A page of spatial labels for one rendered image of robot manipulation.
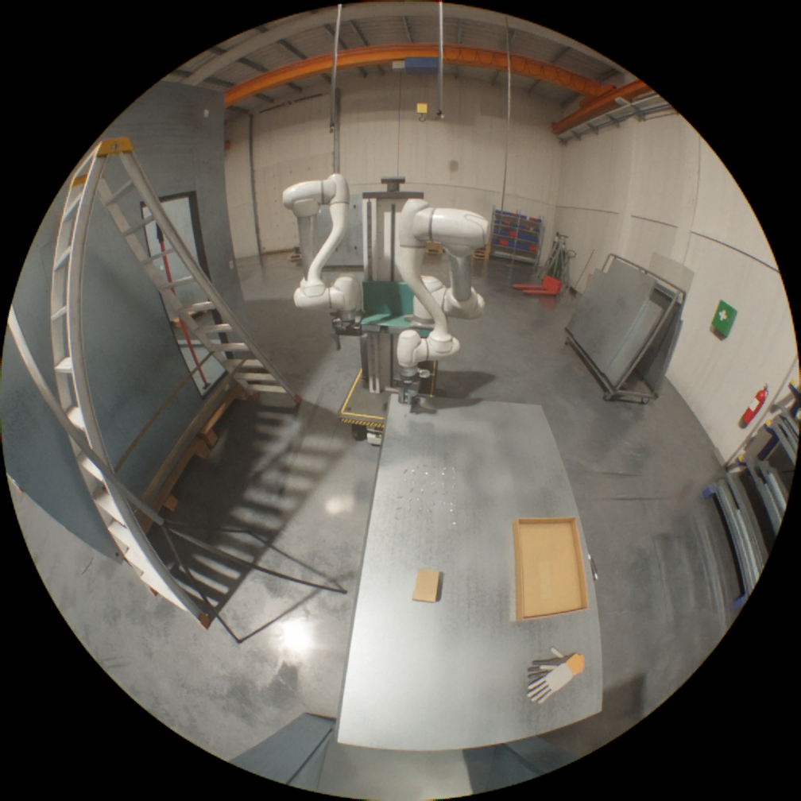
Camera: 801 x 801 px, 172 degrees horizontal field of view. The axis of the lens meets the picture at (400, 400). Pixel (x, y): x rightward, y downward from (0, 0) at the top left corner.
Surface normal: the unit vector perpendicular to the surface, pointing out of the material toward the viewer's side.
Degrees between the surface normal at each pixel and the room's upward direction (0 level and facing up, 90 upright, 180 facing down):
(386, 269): 90
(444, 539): 0
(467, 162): 90
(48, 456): 90
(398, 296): 90
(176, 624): 0
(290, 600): 0
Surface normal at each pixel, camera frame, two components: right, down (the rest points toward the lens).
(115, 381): 0.99, 0.11
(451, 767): 0.02, -0.75
